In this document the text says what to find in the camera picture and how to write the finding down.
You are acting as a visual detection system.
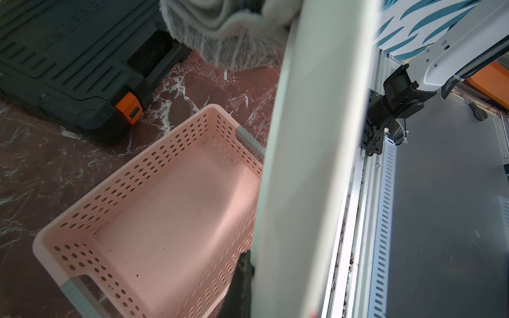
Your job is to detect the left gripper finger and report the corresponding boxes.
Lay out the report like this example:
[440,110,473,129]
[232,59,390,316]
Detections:
[218,250,253,318]

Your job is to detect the white plate coloured stripes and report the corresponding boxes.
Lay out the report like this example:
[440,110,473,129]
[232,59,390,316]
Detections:
[250,0,383,318]

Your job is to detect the grey striped cloth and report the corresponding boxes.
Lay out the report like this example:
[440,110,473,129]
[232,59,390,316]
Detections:
[160,0,303,71]

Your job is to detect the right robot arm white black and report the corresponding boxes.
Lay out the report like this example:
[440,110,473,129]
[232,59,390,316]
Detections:
[361,1,508,156]

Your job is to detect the pink plastic basket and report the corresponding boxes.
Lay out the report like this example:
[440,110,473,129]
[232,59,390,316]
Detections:
[33,104,262,317]

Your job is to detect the black tool case orange latches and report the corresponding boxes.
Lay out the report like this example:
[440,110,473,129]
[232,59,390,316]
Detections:
[1,0,190,144]

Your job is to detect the aluminium front rail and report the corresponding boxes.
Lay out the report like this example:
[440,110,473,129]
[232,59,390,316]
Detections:
[321,51,398,318]

